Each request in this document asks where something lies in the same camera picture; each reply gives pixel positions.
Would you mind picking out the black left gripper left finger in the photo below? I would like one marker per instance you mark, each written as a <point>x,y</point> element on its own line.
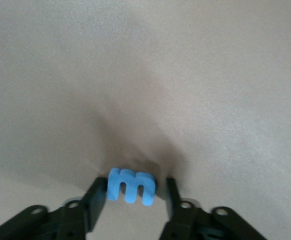
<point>90,207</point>

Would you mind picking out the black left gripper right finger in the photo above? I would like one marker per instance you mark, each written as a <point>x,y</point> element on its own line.
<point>180,222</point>

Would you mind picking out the blue foam letter m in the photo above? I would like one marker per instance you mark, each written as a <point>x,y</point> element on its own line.
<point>130,178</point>

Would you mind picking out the brown table mat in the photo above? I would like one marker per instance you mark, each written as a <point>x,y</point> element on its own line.
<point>145,75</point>

